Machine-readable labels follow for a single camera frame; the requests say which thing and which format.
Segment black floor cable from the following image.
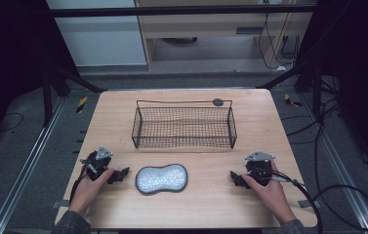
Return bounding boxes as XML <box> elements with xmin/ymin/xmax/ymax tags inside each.
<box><xmin>280</xmin><ymin>97</ymin><xmax>368</xmax><ymax>233</ymax></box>
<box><xmin>0</xmin><ymin>111</ymin><xmax>25</xmax><ymax>137</ymax></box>

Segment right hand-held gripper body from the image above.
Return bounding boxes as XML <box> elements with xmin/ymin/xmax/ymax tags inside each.
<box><xmin>244</xmin><ymin>150</ymin><xmax>276</xmax><ymax>187</ymax></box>

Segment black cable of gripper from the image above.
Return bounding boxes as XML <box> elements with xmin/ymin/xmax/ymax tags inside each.
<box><xmin>68</xmin><ymin>158</ymin><xmax>92</xmax><ymax>206</ymax></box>
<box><xmin>263</xmin><ymin>170</ymin><xmax>324</xmax><ymax>234</ymax></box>

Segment black hanging cables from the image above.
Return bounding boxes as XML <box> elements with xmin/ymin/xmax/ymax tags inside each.
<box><xmin>257</xmin><ymin>0</ymin><xmax>301</xmax><ymax>70</ymax></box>

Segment black metal stand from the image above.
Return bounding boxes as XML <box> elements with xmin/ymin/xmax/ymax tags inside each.
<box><xmin>41</xmin><ymin>61</ymin><xmax>108</xmax><ymax>129</ymax></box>
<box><xmin>256</xmin><ymin>55</ymin><xmax>339</xmax><ymax>118</ymax></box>

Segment yellow black striped marker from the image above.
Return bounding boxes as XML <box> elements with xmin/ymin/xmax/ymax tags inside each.
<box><xmin>75</xmin><ymin>96</ymin><xmax>89</xmax><ymax>114</ymax></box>
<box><xmin>284</xmin><ymin>93</ymin><xmax>303</xmax><ymax>108</ymax></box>

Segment aluminium floor rail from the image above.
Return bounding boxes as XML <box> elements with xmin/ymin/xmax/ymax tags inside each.
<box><xmin>0</xmin><ymin>97</ymin><xmax>66</xmax><ymax>234</ymax></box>
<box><xmin>298</xmin><ymin>94</ymin><xmax>368</xmax><ymax>234</ymax></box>

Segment person's right hand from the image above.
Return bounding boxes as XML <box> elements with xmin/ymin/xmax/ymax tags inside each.
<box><xmin>242</xmin><ymin>161</ymin><xmax>298</xmax><ymax>226</ymax></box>

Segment person's left hand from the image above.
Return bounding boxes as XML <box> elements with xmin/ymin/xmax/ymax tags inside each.
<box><xmin>67</xmin><ymin>168</ymin><xmax>115</xmax><ymax>217</ymax></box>

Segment black wire mesh basket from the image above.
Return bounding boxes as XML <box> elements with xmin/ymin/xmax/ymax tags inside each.
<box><xmin>131</xmin><ymin>97</ymin><xmax>238</xmax><ymax>150</ymax></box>

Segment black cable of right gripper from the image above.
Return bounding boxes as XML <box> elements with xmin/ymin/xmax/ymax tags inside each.
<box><xmin>263</xmin><ymin>170</ymin><xmax>324</xmax><ymax>234</ymax></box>

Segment black horizontal frame bar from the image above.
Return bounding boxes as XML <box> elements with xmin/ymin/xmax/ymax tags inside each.
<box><xmin>48</xmin><ymin>4</ymin><xmax>318</xmax><ymax>19</ymax></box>

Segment white cabinet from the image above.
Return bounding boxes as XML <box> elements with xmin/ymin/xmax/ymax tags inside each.
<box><xmin>46</xmin><ymin>0</ymin><xmax>148</xmax><ymax>68</ymax></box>

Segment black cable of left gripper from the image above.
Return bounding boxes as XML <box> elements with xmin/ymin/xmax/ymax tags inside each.
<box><xmin>68</xmin><ymin>158</ymin><xmax>92</xmax><ymax>206</ymax></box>

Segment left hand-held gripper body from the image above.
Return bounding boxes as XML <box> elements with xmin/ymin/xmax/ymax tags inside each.
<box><xmin>80</xmin><ymin>145</ymin><xmax>114</xmax><ymax>182</ymax></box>

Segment silver scouring sponge pad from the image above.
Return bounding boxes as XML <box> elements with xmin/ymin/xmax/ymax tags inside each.
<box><xmin>135</xmin><ymin>163</ymin><xmax>189</xmax><ymax>196</ymax></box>

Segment wooden desk cabinet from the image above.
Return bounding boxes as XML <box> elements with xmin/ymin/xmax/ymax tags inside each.
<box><xmin>134</xmin><ymin>0</ymin><xmax>318</xmax><ymax>72</ymax></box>

